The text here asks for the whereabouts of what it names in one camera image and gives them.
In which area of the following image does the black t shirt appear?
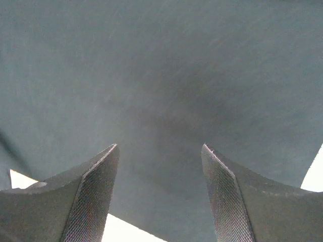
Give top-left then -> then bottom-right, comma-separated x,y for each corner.
1,1 -> 322,241

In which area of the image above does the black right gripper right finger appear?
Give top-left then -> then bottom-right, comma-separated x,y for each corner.
201,144 -> 322,241

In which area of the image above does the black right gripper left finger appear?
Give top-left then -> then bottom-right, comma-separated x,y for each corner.
1,144 -> 119,241

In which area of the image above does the floral tablecloth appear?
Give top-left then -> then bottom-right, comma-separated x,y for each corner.
9,142 -> 323,242

